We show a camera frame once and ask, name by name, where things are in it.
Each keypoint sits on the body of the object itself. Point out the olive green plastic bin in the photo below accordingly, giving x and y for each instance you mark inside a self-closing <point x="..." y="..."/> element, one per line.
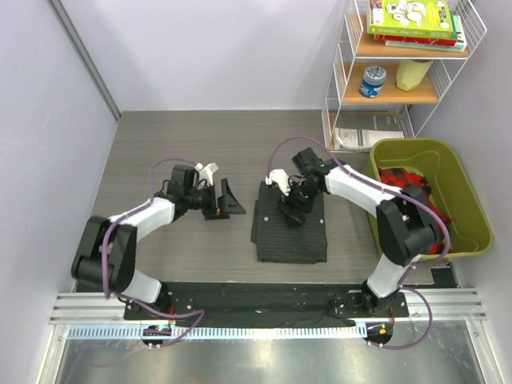
<point x="452" y="192"/>

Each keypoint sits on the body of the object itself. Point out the red book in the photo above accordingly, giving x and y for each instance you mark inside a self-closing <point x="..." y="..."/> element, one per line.
<point x="417" y="40"/>

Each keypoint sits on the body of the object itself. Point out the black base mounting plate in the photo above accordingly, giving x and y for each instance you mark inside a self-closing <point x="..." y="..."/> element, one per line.
<point x="273" y="305"/>

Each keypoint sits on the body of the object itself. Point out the aluminium extrusion rail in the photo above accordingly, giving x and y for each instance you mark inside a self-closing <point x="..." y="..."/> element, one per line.
<point x="453" y="304"/>

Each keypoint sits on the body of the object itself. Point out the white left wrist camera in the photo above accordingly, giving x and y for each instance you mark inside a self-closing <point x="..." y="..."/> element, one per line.
<point x="206" y="173"/>

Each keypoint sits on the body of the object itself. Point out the perforated cable duct strip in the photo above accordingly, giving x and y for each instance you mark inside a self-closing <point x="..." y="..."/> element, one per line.
<point x="154" y="332"/>

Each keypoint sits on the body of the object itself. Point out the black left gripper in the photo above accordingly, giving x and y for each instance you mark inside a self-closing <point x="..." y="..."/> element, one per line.
<point x="226" y="203"/>

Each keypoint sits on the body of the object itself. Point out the pale yellow faceted vase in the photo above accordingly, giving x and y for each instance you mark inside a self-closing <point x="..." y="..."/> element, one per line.
<point x="410" y="73"/>

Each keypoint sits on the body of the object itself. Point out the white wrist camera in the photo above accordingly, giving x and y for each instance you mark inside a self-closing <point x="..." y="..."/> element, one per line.
<point x="206" y="173"/>
<point x="279" y="178"/>

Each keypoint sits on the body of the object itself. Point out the green board game box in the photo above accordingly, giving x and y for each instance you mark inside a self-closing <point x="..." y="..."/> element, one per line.
<point x="424" y="19"/>

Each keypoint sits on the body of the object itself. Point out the white wire shelf rack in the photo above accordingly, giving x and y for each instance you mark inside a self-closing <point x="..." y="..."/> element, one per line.
<point x="394" y="62"/>

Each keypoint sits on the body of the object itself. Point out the blue white tin can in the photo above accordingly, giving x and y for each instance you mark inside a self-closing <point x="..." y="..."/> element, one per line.
<point x="373" y="79"/>

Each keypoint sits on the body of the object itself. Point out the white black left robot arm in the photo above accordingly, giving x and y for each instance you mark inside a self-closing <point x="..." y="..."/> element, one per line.
<point x="106" y="254"/>

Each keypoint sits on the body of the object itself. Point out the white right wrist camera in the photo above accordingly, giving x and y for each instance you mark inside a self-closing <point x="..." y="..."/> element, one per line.
<point x="279" y="178"/>

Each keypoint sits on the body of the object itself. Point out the grey booklet with papers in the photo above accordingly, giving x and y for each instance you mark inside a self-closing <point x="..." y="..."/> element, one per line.
<point x="359" y="131"/>

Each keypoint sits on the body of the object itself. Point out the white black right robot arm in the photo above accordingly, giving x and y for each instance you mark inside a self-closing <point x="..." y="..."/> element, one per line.
<point x="407" y="227"/>

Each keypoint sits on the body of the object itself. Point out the teal book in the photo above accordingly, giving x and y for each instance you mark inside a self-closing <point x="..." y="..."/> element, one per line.
<point x="459" y="44"/>

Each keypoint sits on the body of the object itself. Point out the grey pinstriped long sleeve shirt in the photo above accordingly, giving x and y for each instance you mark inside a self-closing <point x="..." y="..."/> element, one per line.
<point x="277" y="242"/>

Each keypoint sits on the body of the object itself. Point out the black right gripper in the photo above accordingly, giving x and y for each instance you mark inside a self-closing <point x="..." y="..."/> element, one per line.
<point x="287" y="206"/>

